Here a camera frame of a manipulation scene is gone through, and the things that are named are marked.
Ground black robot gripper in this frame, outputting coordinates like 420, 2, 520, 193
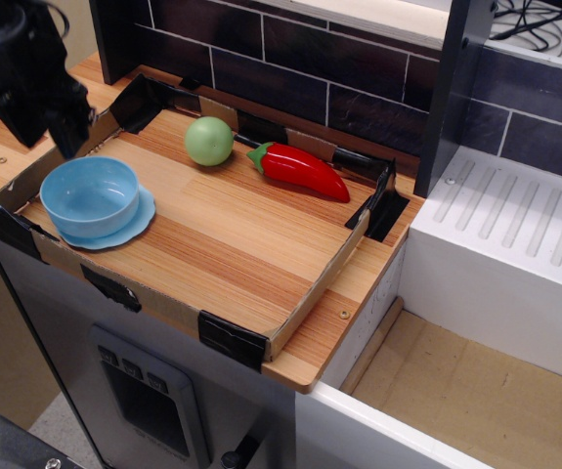
0, 1, 90, 159

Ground light blue plastic bowl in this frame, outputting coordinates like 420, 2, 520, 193
40, 156, 140, 238

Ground light blue plastic plate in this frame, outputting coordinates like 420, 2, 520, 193
59, 186, 155, 250

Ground green toy ball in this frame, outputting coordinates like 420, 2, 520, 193
184, 116, 234, 166

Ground red toy chili pepper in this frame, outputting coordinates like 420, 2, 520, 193
246, 142, 351, 203

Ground grey toy oven front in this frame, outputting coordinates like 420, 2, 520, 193
0, 240, 296, 468

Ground white toy sink basin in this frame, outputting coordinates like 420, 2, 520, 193
296, 149, 562, 468

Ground cardboard tray frame with tape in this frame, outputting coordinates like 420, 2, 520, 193
0, 73, 423, 392

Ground dark grey vertical post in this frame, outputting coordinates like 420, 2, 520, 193
414, 0, 496, 197

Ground black cables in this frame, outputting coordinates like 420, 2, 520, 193
489, 0, 562, 53

